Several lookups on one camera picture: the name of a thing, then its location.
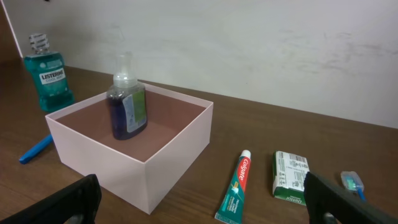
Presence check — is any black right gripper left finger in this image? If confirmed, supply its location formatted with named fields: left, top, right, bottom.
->
left=1, top=174, right=102, bottom=223

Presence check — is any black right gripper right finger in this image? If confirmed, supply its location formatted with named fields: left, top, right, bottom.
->
left=303, top=172, right=397, bottom=224

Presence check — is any green white Dettol soap box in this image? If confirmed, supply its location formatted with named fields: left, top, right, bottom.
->
left=272, top=151, right=310, bottom=206

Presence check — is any pink cardboard box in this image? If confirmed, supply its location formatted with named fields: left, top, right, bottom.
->
left=46, top=84, right=213, bottom=213

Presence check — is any clear purple soap dispenser bottle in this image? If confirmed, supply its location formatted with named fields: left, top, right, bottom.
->
left=106, top=52, right=147, bottom=140

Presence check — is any teal Listerine mouthwash bottle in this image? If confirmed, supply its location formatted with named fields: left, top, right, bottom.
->
left=24, top=34, right=75, bottom=113

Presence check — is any blue white toothbrush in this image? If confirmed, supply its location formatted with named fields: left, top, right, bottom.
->
left=340, top=171, right=366, bottom=201

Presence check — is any blue disposable razor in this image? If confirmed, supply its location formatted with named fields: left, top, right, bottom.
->
left=19, top=134, right=53, bottom=164

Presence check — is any Colgate toothpaste tube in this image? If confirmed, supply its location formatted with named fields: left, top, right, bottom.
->
left=215, top=150, right=251, bottom=224

